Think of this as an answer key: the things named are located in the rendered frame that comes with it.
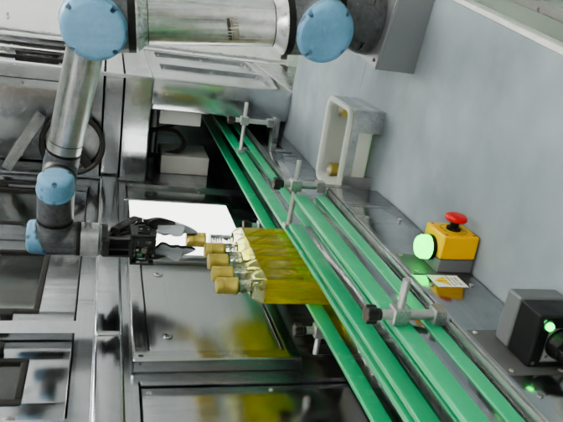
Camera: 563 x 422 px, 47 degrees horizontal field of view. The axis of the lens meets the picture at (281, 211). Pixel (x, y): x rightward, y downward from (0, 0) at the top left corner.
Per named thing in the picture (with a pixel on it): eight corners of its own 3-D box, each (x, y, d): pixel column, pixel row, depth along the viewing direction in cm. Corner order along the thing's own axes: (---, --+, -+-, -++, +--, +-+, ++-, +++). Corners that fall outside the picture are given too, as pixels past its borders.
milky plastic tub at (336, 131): (343, 177, 176) (313, 176, 173) (358, 97, 168) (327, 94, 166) (366, 199, 160) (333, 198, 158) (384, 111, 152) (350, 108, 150)
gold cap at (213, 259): (225, 265, 143) (205, 265, 142) (227, 250, 142) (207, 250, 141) (228, 272, 140) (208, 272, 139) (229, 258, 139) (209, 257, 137)
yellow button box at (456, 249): (453, 257, 121) (418, 255, 118) (463, 220, 118) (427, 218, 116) (472, 274, 114) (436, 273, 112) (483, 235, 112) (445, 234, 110)
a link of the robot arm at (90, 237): (80, 247, 145) (82, 213, 143) (101, 248, 147) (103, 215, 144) (79, 261, 139) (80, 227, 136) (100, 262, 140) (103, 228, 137)
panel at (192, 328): (228, 211, 213) (123, 206, 204) (229, 203, 212) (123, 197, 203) (300, 370, 132) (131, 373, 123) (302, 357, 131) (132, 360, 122)
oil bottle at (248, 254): (323, 270, 151) (235, 268, 145) (327, 248, 149) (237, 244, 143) (331, 280, 146) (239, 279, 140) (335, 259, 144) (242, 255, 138)
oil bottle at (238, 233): (309, 249, 161) (226, 247, 155) (313, 229, 159) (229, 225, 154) (316, 259, 156) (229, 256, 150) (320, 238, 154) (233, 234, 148)
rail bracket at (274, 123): (287, 154, 219) (222, 149, 213) (295, 105, 213) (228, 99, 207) (291, 158, 214) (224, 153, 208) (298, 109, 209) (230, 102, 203)
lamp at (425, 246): (422, 253, 117) (407, 252, 116) (428, 229, 115) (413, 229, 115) (434, 263, 113) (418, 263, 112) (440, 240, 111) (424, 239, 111)
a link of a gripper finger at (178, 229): (199, 241, 144) (157, 245, 142) (196, 231, 150) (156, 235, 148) (198, 229, 143) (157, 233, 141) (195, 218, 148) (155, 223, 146)
